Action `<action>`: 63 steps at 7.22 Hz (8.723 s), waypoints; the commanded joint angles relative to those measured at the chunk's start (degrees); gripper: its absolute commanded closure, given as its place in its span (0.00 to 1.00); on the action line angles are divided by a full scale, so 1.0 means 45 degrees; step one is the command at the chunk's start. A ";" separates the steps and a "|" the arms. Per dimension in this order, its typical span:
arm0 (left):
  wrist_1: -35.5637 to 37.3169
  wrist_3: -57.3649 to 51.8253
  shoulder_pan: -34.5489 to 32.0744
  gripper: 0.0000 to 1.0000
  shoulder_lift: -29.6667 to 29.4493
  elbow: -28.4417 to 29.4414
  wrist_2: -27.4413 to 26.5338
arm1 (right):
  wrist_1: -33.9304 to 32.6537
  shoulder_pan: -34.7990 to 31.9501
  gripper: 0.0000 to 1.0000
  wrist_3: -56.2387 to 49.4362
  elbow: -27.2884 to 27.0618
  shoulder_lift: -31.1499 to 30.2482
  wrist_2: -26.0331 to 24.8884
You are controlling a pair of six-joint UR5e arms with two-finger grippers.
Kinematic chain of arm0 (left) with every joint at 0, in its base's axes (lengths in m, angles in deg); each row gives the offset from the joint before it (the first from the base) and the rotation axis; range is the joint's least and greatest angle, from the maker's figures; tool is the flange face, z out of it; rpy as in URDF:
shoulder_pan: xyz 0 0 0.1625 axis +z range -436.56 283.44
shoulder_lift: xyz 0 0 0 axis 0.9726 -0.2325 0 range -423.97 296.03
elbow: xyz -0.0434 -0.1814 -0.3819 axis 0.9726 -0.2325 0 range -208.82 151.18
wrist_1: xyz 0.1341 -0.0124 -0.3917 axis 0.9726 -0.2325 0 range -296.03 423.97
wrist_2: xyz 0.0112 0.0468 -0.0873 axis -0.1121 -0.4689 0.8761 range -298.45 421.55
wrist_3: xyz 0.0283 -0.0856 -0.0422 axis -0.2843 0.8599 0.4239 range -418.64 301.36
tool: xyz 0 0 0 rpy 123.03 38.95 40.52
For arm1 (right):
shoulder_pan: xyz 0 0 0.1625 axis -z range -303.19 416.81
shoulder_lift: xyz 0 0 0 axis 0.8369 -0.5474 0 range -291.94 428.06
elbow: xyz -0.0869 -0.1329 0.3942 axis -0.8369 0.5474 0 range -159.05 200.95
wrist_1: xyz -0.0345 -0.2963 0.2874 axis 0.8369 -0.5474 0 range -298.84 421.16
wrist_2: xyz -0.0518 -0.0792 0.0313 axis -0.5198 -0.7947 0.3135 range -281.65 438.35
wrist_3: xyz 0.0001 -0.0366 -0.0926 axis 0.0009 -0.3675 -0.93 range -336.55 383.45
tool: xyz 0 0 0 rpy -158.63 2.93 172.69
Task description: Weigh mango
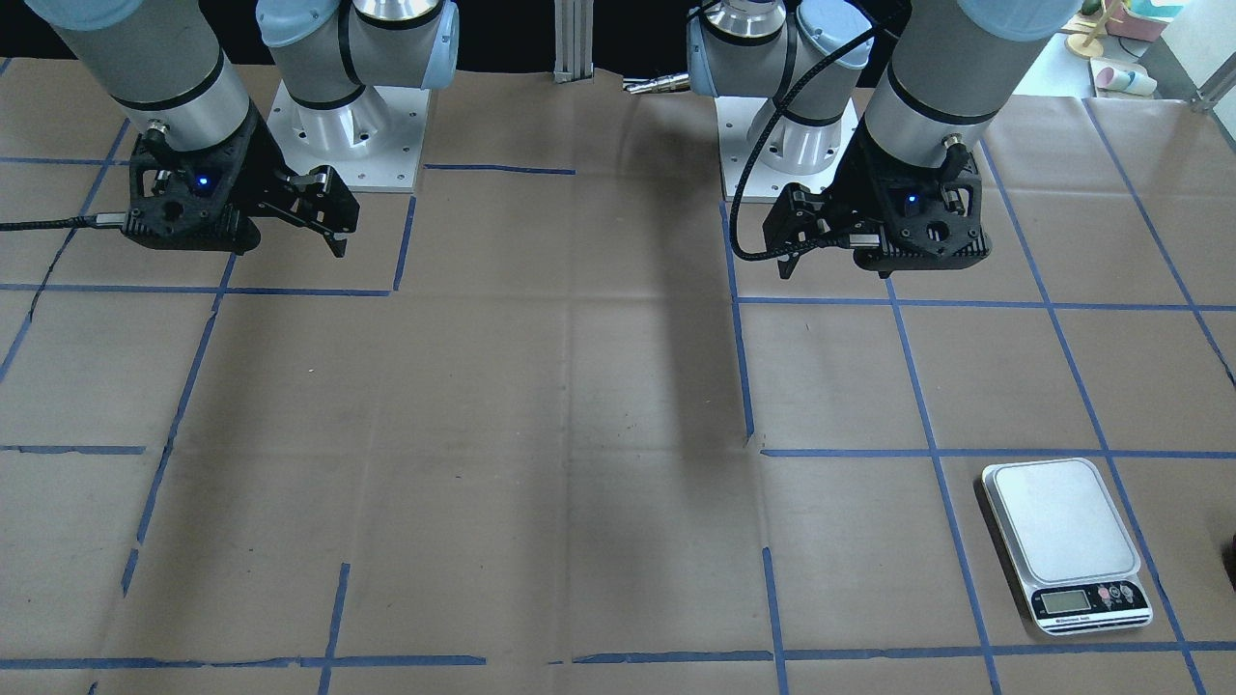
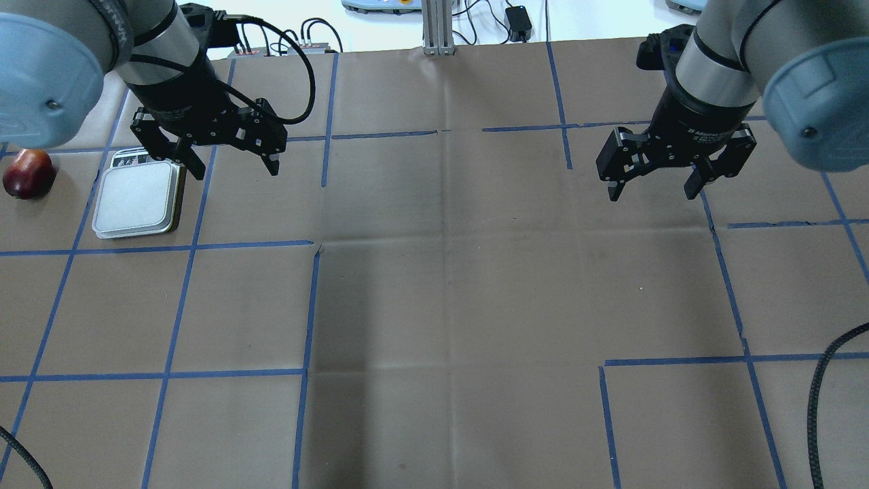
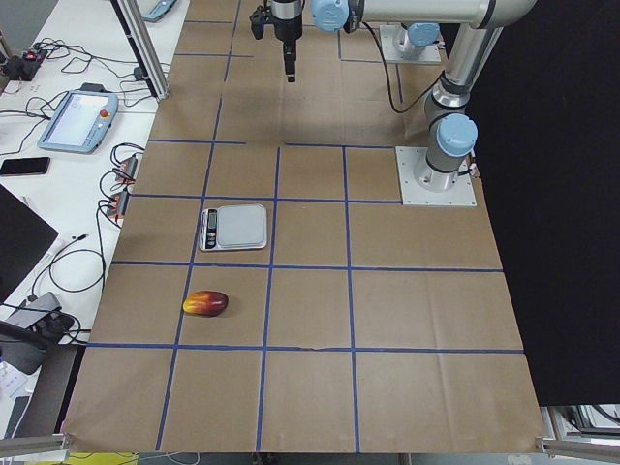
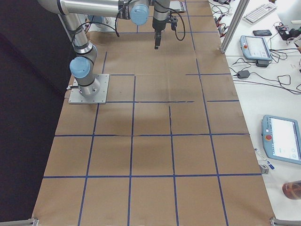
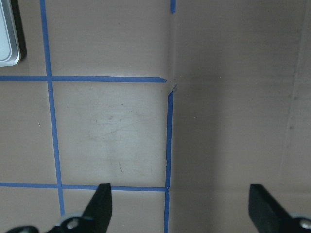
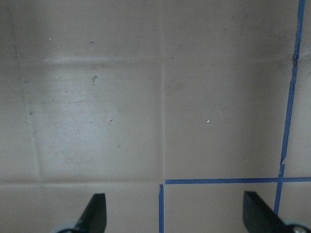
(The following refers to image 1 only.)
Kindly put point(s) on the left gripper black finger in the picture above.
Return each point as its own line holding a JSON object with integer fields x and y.
{"x": 793, "y": 226}

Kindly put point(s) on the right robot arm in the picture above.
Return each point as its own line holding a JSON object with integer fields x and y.
{"x": 162, "y": 60}

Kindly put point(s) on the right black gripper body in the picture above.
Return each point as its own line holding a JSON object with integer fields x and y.
{"x": 259, "y": 162}

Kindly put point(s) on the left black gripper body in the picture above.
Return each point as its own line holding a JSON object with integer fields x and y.
{"x": 862, "y": 174}

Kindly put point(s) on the metal connector plug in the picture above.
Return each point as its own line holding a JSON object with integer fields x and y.
{"x": 666, "y": 84}

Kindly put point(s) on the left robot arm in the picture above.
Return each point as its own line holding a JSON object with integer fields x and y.
{"x": 952, "y": 68}

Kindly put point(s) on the aluminium frame post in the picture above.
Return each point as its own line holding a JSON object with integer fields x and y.
{"x": 573, "y": 21}

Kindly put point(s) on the wooden stand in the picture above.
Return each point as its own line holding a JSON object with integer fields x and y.
{"x": 1084, "y": 31}

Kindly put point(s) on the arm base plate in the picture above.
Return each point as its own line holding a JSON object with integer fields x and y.
{"x": 794, "y": 153}
{"x": 374, "y": 143}

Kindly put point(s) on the white paper cup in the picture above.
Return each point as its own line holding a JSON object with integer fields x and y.
{"x": 1117, "y": 79}

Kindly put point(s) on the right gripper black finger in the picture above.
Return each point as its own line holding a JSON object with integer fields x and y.
{"x": 332, "y": 208}

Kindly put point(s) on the digital kitchen scale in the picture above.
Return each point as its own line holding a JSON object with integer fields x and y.
{"x": 1071, "y": 551}

